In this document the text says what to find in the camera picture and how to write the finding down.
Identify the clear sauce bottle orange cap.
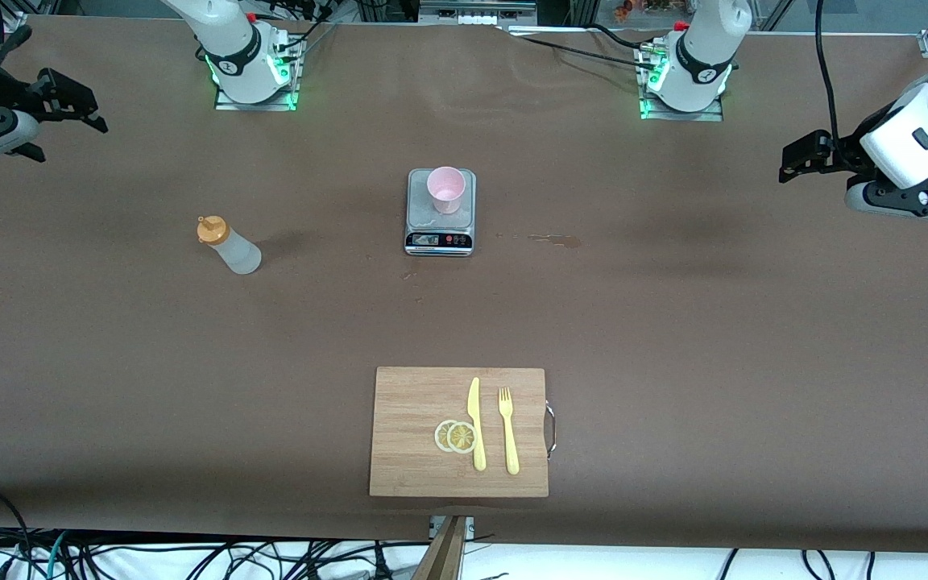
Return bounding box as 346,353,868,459
196,215,263,276

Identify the pink plastic cup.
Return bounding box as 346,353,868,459
427,167,466,215

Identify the brown table cover sheet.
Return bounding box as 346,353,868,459
0,14,928,555

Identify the silver digital kitchen scale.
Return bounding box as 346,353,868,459
404,168,478,258

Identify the yellow plastic fork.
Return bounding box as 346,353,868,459
498,387,520,475

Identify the yellow plastic knife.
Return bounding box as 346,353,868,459
467,377,487,472

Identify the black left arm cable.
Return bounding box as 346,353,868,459
814,0,845,142

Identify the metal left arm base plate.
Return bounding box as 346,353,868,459
637,40,725,122

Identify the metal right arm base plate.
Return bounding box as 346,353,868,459
214,32,304,112

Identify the black cable across table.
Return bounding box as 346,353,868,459
504,23,668,70

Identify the teal floor cable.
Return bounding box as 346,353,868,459
43,530,72,580

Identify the wooden cutting board metal handle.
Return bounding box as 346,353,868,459
369,367,557,498

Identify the wooden post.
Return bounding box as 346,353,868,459
412,516,469,580

